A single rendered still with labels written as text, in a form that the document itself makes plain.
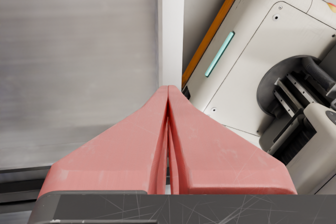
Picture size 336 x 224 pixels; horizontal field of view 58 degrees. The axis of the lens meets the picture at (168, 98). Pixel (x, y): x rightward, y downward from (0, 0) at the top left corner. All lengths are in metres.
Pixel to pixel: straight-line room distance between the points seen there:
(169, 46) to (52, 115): 0.16
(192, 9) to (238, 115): 0.46
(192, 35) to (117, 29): 1.00
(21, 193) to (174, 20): 0.31
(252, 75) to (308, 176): 0.53
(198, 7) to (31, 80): 0.99
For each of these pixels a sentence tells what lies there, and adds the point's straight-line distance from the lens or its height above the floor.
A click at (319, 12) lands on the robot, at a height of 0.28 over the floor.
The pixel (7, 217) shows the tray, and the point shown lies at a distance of 0.55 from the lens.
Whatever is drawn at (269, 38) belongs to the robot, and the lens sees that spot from 1.11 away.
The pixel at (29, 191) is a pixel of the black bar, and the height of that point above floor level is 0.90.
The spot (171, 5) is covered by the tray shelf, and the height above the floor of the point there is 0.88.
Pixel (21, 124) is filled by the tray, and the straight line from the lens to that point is 0.41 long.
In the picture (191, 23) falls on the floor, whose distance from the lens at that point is 1.30.
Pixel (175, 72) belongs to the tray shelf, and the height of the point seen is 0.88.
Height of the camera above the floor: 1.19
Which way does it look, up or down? 55 degrees down
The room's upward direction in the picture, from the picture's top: 166 degrees clockwise
